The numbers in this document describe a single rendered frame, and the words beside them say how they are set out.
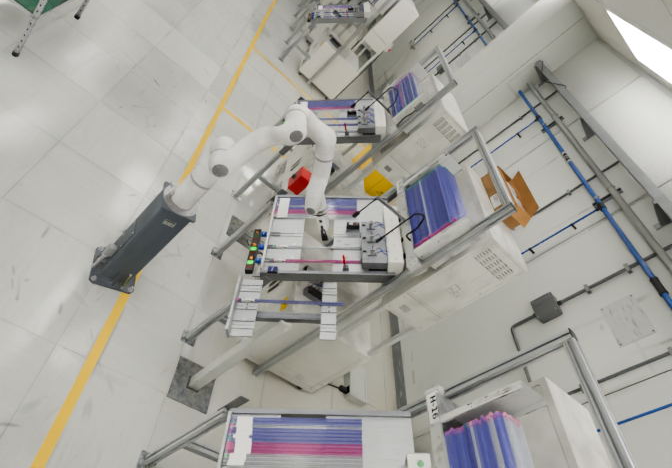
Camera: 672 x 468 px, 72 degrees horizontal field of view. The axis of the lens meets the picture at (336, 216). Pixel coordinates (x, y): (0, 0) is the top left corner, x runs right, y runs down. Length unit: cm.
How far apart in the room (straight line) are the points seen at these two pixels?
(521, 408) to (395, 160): 236
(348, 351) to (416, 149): 165
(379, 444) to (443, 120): 241
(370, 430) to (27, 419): 144
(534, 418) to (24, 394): 206
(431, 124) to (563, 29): 231
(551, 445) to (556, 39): 439
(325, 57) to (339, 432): 557
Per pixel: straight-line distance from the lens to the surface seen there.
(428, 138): 365
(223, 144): 222
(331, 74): 687
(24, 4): 367
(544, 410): 185
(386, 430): 196
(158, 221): 245
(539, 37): 545
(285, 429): 195
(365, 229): 263
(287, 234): 269
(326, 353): 297
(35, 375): 255
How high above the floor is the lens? 226
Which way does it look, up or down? 27 degrees down
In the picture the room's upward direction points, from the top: 52 degrees clockwise
